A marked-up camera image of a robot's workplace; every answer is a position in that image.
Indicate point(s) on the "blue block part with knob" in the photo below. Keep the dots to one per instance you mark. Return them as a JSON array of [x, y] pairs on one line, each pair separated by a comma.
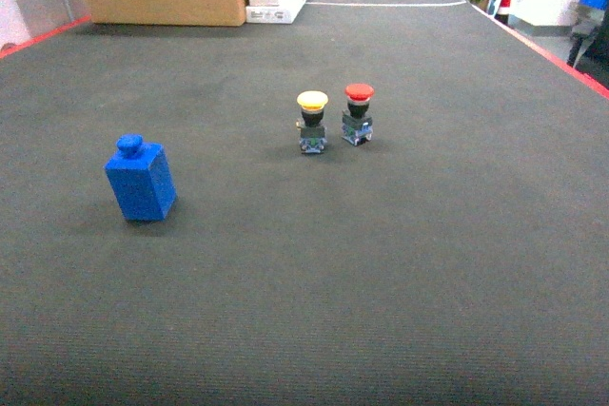
[[139, 175]]

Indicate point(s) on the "yellow mushroom push button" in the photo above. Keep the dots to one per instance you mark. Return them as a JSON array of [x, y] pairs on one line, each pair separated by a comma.
[[312, 130]]

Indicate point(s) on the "red mushroom push button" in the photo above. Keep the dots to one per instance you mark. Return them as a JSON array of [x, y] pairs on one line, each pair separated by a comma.
[[356, 122]]

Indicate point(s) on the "red white traffic cone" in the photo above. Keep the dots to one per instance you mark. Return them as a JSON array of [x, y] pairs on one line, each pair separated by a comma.
[[503, 10]]

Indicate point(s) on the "conveyor red side rail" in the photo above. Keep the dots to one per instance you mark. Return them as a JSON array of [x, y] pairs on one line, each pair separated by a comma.
[[584, 78]]

